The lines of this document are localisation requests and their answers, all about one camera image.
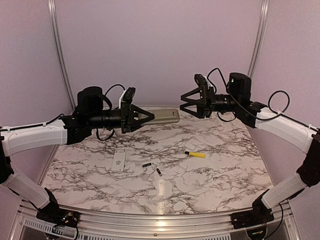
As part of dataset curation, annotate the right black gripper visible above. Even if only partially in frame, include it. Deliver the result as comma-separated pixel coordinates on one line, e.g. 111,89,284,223
180,85,241,118

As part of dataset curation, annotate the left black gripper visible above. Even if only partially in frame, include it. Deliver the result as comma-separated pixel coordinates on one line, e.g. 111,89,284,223
86,101,155,134

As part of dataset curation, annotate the small white remote control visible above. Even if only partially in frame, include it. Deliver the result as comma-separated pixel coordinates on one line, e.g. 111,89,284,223
142,108,180,126

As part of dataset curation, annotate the large white remote control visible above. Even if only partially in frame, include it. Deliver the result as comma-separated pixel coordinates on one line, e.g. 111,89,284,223
111,148,127,172

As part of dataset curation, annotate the yellow handled screwdriver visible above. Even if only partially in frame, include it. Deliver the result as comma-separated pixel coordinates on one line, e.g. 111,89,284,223
184,151,206,158

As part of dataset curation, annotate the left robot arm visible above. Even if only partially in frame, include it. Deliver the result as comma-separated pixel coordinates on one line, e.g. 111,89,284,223
0,86,155,223

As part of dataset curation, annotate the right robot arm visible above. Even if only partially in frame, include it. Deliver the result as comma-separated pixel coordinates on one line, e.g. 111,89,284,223
179,72,320,224

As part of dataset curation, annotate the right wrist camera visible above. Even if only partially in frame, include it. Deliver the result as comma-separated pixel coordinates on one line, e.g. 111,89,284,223
194,73,217,94

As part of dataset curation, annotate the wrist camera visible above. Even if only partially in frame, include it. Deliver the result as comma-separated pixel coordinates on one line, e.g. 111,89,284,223
119,87,136,104
194,73,217,94

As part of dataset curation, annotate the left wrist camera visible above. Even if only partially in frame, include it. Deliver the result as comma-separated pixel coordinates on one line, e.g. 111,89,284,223
119,87,136,104

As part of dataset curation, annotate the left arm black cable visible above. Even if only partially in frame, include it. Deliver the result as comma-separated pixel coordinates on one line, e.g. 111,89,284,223
0,83,126,141

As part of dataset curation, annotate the aluminium front rail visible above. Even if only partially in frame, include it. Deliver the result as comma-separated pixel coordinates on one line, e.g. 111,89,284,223
14,198,298,240

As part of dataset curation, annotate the right aluminium corner post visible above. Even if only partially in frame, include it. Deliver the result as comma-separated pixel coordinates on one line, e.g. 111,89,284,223
247,0,270,79

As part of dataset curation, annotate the aluminium corner post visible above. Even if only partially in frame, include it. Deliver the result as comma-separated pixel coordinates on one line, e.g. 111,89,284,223
247,0,270,79
47,0,76,111

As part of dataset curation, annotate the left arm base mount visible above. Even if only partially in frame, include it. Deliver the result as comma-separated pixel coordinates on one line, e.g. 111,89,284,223
36,208,80,228

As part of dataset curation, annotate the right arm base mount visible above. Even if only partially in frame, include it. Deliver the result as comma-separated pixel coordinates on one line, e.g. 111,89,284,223
230,209,275,229

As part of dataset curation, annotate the left aluminium corner post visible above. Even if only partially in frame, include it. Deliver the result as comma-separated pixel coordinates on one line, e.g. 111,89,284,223
47,0,76,111

